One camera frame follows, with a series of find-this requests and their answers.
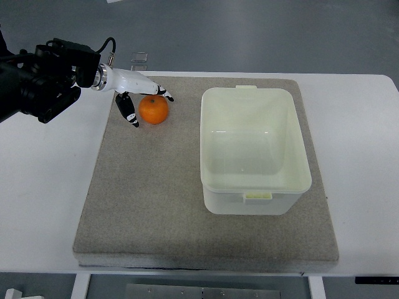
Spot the clear floor marker plate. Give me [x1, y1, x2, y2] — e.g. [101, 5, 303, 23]
[131, 52, 148, 71]

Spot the grey foam mat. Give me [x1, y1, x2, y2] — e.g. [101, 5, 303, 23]
[73, 76, 339, 273]

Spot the black table control panel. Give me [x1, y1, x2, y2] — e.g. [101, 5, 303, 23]
[355, 276, 399, 285]

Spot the grey metal plate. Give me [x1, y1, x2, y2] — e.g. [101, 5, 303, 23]
[125, 283, 281, 299]

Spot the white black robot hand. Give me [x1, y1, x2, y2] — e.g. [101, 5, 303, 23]
[105, 65, 174, 128]

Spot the white table frame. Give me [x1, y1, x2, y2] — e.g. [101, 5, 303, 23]
[70, 273, 327, 299]

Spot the orange fruit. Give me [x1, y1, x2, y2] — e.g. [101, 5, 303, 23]
[138, 95, 169, 125]

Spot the white plastic box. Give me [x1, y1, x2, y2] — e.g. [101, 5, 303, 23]
[200, 85, 312, 216]

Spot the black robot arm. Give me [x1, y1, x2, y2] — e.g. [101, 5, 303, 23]
[1, 37, 116, 123]

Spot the white block on floor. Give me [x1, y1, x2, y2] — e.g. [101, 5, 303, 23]
[4, 288, 22, 299]

